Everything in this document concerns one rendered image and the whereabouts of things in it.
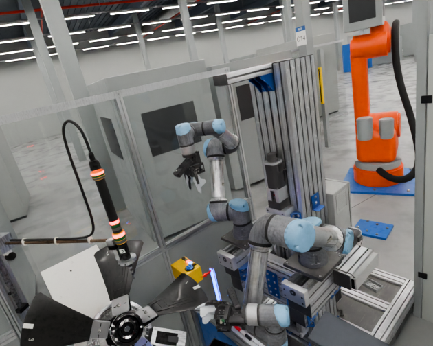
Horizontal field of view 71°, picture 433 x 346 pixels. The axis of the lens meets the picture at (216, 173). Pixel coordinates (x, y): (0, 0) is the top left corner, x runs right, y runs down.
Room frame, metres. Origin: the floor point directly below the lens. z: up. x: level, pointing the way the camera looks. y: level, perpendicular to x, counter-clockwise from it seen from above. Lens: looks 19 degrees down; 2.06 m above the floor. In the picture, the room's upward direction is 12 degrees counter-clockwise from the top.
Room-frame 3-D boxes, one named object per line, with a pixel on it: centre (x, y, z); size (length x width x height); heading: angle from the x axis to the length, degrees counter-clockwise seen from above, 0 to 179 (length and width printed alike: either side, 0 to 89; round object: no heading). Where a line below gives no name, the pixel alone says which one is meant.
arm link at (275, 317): (0.88, -0.10, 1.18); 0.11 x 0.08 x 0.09; 73
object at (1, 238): (1.22, 0.99, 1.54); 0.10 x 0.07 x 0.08; 71
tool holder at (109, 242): (1.02, 0.41, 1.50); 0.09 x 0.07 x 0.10; 71
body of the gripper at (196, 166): (1.53, 0.11, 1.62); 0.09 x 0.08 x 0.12; 126
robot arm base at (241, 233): (1.72, -0.09, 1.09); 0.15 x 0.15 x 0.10
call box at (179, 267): (1.47, 0.28, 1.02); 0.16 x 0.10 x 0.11; 36
